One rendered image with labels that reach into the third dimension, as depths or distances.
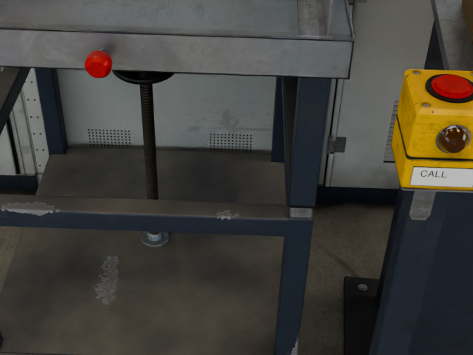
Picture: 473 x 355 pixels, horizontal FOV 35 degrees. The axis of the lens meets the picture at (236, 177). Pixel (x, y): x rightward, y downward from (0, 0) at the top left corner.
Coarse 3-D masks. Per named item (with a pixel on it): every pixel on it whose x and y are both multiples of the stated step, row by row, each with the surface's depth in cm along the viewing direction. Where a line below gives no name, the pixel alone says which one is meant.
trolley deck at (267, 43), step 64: (0, 0) 98; (64, 0) 98; (128, 0) 99; (192, 0) 99; (256, 0) 100; (0, 64) 95; (64, 64) 95; (128, 64) 95; (192, 64) 95; (256, 64) 94; (320, 64) 94
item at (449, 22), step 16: (432, 0) 124; (448, 0) 123; (448, 16) 118; (464, 16) 118; (448, 32) 114; (464, 32) 114; (448, 48) 110; (464, 48) 110; (448, 64) 107; (464, 64) 107
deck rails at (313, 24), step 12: (300, 0) 99; (312, 0) 99; (324, 0) 95; (300, 12) 96; (312, 12) 96; (324, 12) 95; (300, 24) 94; (312, 24) 94; (324, 24) 94; (300, 36) 92; (312, 36) 92; (324, 36) 92
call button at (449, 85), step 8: (432, 80) 74; (440, 80) 74; (448, 80) 74; (456, 80) 74; (464, 80) 74; (432, 88) 73; (440, 88) 73; (448, 88) 73; (456, 88) 73; (464, 88) 73; (472, 88) 73; (448, 96) 72; (456, 96) 72; (464, 96) 72
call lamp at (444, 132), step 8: (448, 128) 72; (456, 128) 71; (464, 128) 72; (440, 136) 72; (448, 136) 71; (456, 136) 71; (464, 136) 71; (440, 144) 72; (448, 144) 71; (456, 144) 71; (464, 144) 71; (448, 152) 73; (456, 152) 72
